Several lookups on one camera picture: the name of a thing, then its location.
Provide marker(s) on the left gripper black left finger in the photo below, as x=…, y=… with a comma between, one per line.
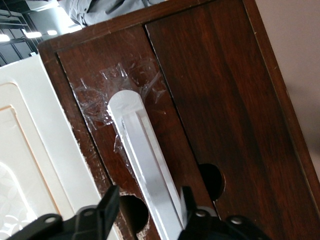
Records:
x=100, y=220

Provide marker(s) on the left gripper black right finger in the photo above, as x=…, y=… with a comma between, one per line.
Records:
x=200, y=225

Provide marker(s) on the dark wooden drawer cabinet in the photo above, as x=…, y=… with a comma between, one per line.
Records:
x=262, y=37

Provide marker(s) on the white panelled cabinet door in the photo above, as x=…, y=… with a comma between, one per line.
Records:
x=37, y=125

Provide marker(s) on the clear adhesive tape patch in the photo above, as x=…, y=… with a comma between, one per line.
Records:
x=115, y=75

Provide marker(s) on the person in grey jacket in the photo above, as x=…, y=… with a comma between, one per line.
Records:
x=100, y=10

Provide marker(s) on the dark metal frame structure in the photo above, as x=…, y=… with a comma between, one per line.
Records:
x=15, y=15

